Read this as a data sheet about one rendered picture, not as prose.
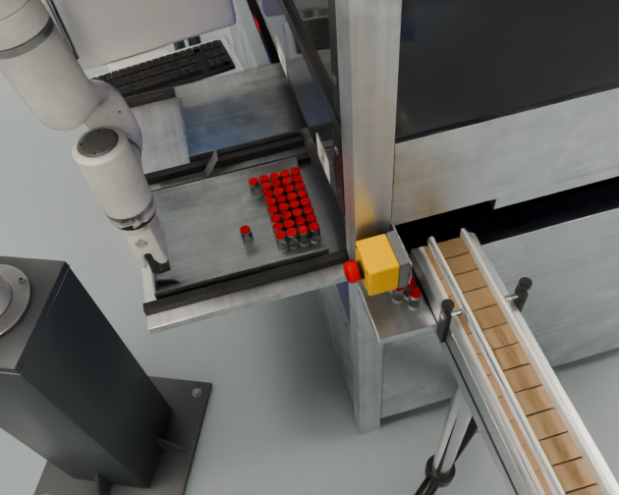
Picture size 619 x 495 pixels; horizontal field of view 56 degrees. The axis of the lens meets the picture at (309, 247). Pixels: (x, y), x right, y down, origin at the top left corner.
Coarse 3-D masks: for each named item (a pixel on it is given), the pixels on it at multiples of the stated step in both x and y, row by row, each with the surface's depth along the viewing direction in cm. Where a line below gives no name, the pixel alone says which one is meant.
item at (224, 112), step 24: (240, 72) 147; (264, 72) 149; (192, 96) 148; (216, 96) 147; (240, 96) 147; (264, 96) 146; (288, 96) 145; (192, 120) 143; (216, 120) 142; (240, 120) 141; (264, 120) 141; (288, 120) 140; (192, 144) 137; (216, 144) 137; (240, 144) 132
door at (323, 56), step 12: (288, 0) 110; (300, 0) 99; (312, 0) 89; (324, 0) 82; (300, 12) 102; (312, 12) 91; (324, 12) 83; (300, 24) 105; (312, 24) 94; (324, 24) 85; (312, 36) 96; (324, 36) 88; (312, 48) 99; (324, 48) 90; (324, 60) 92; (324, 72) 95
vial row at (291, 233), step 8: (272, 176) 123; (272, 184) 122; (280, 184) 121; (280, 192) 120; (280, 200) 119; (280, 208) 117; (288, 208) 118; (288, 216) 116; (288, 224) 115; (288, 232) 114; (296, 232) 114; (288, 240) 115; (296, 240) 115; (296, 248) 117
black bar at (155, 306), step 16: (320, 256) 113; (336, 256) 113; (272, 272) 112; (288, 272) 112; (304, 272) 113; (208, 288) 111; (224, 288) 111; (240, 288) 111; (144, 304) 110; (160, 304) 109; (176, 304) 110
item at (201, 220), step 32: (288, 160) 127; (160, 192) 125; (192, 192) 127; (224, 192) 128; (192, 224) 123; (224, 224) 122; (256, 224) 122; (192, 256) 118; (224, 256) 117; (256, 256) 117; (288, 256) 116; (160, 288) 114; (192, 288) 111
